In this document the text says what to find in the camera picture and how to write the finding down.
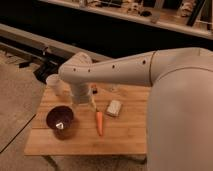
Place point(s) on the dark purple bowl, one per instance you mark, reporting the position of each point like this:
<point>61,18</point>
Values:
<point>59,120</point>

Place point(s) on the orange carrot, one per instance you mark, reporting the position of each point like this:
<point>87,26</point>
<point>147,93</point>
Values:
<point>99,119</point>

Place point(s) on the white plastic cup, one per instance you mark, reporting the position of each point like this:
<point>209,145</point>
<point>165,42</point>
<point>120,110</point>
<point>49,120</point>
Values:
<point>59,87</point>

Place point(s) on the white sponge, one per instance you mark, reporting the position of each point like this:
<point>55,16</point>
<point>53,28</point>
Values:
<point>114,108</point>

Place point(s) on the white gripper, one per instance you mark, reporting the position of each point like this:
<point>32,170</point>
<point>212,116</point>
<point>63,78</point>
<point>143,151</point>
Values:
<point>81,93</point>

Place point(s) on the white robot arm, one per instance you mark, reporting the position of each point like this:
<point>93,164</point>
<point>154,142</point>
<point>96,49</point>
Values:
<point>180,104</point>

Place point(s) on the small dark eraser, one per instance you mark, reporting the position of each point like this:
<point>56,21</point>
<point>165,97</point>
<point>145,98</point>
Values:
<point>94,90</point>

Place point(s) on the black equipment on floor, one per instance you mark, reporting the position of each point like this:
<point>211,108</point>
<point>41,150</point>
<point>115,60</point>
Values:
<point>46,69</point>

